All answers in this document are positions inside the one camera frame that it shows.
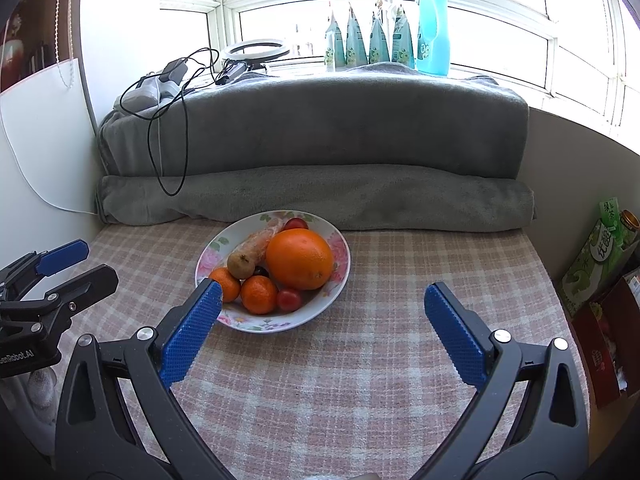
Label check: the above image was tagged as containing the white bead curtain cord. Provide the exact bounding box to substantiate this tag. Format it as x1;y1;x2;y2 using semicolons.
52;0;76;90

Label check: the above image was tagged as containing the large orange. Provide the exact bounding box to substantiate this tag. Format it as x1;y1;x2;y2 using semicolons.
265;228;335;291

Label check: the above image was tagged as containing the black cable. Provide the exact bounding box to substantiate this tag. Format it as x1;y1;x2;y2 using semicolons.
120;47;236;197

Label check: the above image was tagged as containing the gold-capped bottle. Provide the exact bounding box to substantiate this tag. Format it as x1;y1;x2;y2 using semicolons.
619;210;640;248

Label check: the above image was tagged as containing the grey power adapter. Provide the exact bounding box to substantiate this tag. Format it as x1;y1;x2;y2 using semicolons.
162;59;190;83

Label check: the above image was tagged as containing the white power strip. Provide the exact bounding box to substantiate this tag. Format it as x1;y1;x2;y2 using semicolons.
120;77;181;111

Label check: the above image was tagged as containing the light grey rolled blanket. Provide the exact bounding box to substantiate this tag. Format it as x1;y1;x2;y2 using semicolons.
95;164;537;233

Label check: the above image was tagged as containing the green drink carton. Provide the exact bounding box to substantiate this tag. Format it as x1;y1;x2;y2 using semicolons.
559;199;626;317

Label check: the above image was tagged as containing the white board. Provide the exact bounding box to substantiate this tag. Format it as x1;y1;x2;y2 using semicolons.
0;57;101;271

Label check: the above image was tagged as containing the small brown fruit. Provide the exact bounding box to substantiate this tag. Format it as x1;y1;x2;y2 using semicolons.
227;252;257;280

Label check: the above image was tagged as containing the floral white plate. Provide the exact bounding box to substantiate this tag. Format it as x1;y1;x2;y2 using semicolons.
195;211;351;335

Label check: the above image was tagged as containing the ring light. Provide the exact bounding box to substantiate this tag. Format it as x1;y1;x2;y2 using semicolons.
215;38;292;86

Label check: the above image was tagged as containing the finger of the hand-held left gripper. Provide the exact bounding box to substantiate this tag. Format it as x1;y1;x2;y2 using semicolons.
0;240;91;288
30;264;120;322

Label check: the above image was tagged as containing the pink plaid cloth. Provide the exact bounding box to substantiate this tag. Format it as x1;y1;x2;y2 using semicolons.
50;222;591;480

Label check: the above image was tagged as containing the red cardboard box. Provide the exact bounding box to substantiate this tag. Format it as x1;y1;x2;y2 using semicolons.
572;267;640;408

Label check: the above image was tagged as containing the dark grey folded blanket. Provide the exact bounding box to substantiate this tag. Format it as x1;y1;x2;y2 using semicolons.
97;62;530;181

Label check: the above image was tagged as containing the orange carrot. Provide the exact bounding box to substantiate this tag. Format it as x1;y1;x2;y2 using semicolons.
235;218;291;266

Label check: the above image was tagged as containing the brown wooden shelf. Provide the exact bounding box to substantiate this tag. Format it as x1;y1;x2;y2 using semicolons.
0;0;83;93

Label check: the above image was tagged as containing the blue detergent bottle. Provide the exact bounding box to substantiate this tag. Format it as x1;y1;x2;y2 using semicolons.
416;0;453;77

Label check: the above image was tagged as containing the person's left hand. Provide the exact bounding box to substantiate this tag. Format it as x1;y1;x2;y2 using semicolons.
12;369;57;453

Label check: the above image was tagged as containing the thin white cable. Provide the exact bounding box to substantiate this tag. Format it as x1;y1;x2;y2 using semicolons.
0;109;97;215

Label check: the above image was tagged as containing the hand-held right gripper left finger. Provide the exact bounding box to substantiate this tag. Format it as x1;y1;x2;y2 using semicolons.
54;280;236;480

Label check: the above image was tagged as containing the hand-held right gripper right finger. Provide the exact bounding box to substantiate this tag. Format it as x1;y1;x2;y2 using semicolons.
424;281;587;480

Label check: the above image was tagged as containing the small mandarin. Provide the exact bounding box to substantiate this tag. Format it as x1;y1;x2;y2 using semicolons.
209;267;242;303
240;275;279;316

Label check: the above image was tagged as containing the red jar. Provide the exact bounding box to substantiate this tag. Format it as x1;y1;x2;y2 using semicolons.
0;15;28;88

